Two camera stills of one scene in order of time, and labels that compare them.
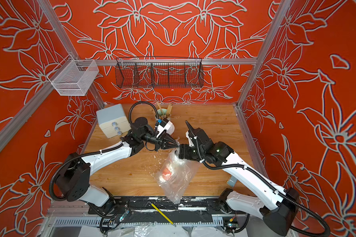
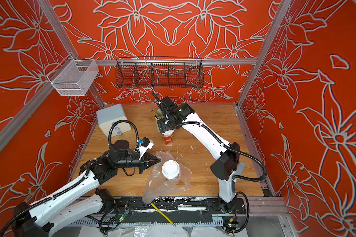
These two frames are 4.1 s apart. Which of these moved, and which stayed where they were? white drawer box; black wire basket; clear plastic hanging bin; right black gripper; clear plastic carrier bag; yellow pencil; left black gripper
Moved: left black gripper; right black gripper; clear plastic carrier bag
Stayed: black wire basket; clear plastic hanging bin; yellow pencil; white drawer box
